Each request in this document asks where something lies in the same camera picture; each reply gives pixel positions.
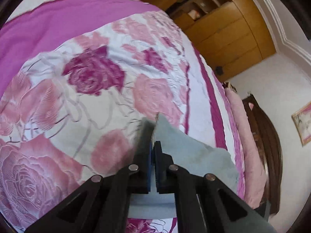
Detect grey pants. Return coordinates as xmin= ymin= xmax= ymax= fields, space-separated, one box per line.
xmin=128 ymin=115 xmax=239 ymax=219

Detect pink rolled quilt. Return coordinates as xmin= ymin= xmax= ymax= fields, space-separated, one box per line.
xmin=225 ymin=88 xmax=267 ymax=209

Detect dark wooden headboard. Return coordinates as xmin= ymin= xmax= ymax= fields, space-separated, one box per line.
xmin=242 ymin=94 xmax=283 ymax=215

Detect floral purple bedspread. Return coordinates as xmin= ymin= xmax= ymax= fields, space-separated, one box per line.
xmin=1 ymin=0 xmax=245 ymax=232

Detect small black bag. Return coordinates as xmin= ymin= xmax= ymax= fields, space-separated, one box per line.
xmin=215 ymin=66 xmax=224 ymax=76

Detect wooden wardrobe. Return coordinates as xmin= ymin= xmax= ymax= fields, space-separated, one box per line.
xmin=143 ymin=0 xmax=276 ymax=82

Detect framed wall picture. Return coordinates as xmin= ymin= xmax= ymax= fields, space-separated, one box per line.
xmin=292 ymin=103 xmax=311 ymax=146

